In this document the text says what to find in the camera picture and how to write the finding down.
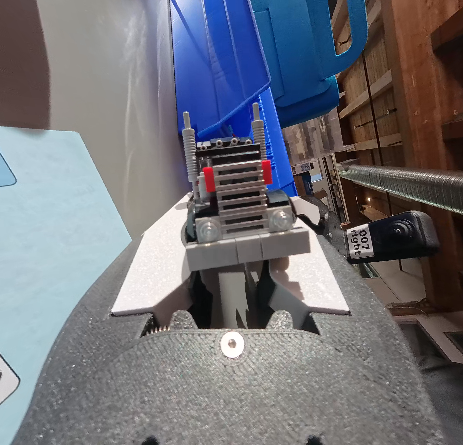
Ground wooden shelf unit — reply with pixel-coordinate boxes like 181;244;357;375
326;0;463;312

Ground toy brick truck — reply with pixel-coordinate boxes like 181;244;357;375
183;102;312;272

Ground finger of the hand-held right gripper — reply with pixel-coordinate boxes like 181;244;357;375
295;196;322;227

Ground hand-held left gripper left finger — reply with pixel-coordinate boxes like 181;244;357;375
110;193;194;328

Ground light blue instruction booklet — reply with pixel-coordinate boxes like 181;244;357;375
0;126;132;445

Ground flexible metal duct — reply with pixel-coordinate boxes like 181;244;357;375
336;161;463;214

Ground blue plastic bin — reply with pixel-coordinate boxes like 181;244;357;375
169;0;272;142
259;89;299;198

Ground teal felt bag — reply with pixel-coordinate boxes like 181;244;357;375
247;0;369;129

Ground clear plastic storage box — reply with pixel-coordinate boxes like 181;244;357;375
284;109;346;164

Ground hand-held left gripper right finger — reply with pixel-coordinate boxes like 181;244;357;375
268;196;353;328

